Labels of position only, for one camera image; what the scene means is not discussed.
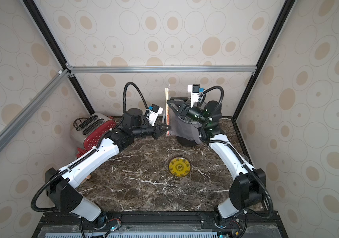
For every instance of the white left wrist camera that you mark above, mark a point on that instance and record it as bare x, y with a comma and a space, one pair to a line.
152, 113

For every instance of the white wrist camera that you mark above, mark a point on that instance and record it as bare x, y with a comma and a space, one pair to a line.
197, 96
152, 113

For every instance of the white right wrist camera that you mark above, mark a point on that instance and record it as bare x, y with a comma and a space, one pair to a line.
197, 96

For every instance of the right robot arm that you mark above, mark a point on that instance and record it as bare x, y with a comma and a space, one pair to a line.
248, 187

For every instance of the red silver toaster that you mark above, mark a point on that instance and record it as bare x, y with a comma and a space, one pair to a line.
87, 131

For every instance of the left aluminium frame bar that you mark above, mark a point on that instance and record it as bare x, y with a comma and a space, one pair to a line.
31, 108

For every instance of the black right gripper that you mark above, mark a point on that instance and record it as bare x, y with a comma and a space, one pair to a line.
183, 108

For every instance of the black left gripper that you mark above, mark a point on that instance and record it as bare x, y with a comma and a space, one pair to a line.
157, 131

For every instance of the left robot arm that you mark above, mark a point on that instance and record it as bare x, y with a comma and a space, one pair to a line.
62, 184

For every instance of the clear plastic bin liner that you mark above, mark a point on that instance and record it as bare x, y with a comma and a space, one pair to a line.
183, 127

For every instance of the horizontal aluminium frame bar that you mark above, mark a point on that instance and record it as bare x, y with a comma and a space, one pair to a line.
163, 69

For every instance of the yellow patterned plate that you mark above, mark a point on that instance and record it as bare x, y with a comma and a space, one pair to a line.
179, 167

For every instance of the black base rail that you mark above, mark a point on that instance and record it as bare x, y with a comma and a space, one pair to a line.
199, 224

